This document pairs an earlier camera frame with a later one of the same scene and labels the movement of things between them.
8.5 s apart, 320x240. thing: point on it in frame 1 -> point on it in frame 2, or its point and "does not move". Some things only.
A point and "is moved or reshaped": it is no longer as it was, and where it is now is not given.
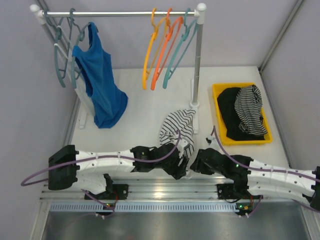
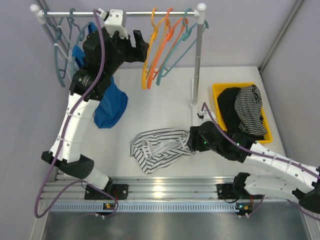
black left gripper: (178, 163) -> (139, 46)
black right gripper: (198, 165) -> (194, 142)
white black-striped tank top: (179, 124) is moved or reshaped
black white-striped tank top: (248, 102) does not move
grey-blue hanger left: (59, 32) does not move
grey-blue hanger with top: (81, 37) does not move
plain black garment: (226, 97) does not move
